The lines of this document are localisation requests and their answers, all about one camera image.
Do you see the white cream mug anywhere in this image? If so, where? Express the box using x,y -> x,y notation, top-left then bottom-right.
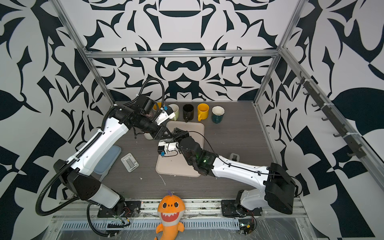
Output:
144,133 -> 154,140

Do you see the blue butterfly mug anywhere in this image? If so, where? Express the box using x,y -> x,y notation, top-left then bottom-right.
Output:
153,102 -> 162,111

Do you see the light green mug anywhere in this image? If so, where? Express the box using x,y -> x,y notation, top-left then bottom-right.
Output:
168,104 -> 179,121

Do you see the black mug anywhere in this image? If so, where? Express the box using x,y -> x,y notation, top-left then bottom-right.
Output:
183,104 -> 195,123

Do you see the yellow mug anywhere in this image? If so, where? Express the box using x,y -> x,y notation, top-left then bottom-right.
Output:
198,103 -> 210,122

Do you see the dark green mug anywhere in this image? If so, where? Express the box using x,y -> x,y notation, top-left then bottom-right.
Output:
212,106 -> 225,124

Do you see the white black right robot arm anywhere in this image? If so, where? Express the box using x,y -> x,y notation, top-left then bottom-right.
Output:
172,128 -> 296,215

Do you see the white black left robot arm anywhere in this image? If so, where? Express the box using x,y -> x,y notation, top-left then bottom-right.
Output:
35,78 -> 175,217

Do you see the beige plastic tray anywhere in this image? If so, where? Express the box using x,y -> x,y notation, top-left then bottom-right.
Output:
156,121 -> 205,178

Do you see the right grey docking plate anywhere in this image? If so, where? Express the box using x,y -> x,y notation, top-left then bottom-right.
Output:
229,153 -> 240,162

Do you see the grey docking plate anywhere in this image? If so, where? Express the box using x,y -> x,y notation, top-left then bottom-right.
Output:
121,153 -> 139,173
229,153 -> 240,162

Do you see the left grey docking plate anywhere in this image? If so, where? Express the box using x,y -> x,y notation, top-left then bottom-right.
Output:
121,153 -> 139,173

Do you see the orange shark plush toy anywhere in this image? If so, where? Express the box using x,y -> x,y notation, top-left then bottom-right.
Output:
156,192 -> 186,240

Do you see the blue grey oblong case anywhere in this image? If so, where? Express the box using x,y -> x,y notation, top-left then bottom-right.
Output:
94,146 -> 122,176

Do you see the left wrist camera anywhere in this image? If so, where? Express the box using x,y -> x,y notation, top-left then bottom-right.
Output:
155,106 -> 176,126

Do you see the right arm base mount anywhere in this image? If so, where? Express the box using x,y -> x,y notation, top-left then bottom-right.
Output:
221,200 -> 262,218

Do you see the aluminium frame rail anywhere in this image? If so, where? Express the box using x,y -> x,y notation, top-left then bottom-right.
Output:
85,50 -> 278,59

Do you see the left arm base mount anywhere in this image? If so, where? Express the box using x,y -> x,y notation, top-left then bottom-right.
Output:
97,201 -> 142,218

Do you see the white slotted cable duct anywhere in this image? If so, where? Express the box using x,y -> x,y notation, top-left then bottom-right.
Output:
61,219 -> 240,231

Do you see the wall hook rail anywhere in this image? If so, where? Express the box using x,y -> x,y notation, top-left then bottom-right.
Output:
297,72 -> 367,159

